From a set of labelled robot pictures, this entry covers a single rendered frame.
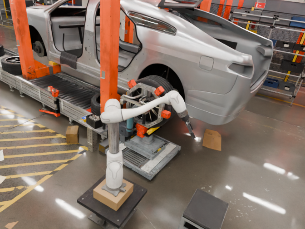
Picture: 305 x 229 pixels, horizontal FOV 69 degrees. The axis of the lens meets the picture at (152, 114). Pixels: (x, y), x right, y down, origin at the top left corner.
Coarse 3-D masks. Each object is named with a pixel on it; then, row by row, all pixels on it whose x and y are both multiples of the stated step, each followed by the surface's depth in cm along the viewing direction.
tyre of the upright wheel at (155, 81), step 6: (144, 78) 276; (150, 78) 275; (156, 78) 277; (162, 78) 281; (150, 84) 270; (156, 84) 266; (162, 84) 270; (168, 84) 277; (168, 90) 271; (162, 96) 266; (168, 108) 268; (174, 114) 291; (162, 120) 279; (168, 120) 292; (156, 126) 288
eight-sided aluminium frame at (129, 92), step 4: (140, 84) 270; (144, 84) 271; (132, 88) 278; (136, 88) 274; (144, 88) 267; (148, 88) 263; (152, 88) 263; (128, 92) 283; (152, 92) 262; (156, 96) 261; (160, 96) 265; (128, 104) 291; (160, 104) 261; (164, 104) 265; (128, 108) 293; (160, 108) 265; (160, 112) 266; (136, 116) 297; (160, 116) 268; (136, 120) 293; (140, 120) 295; (156, 120) 274; (160, 120) 271; (148, 124) 284; (152, 124) 280
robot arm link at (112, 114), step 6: (108, 108) 185; (114, 108) 184; (102, 114) 181; (108, 114) 179; (114, 114) 179; (120, 114) 179; (102, 120) 181; (108, 120) 180; (114, 120) 180; (120, 120) 182
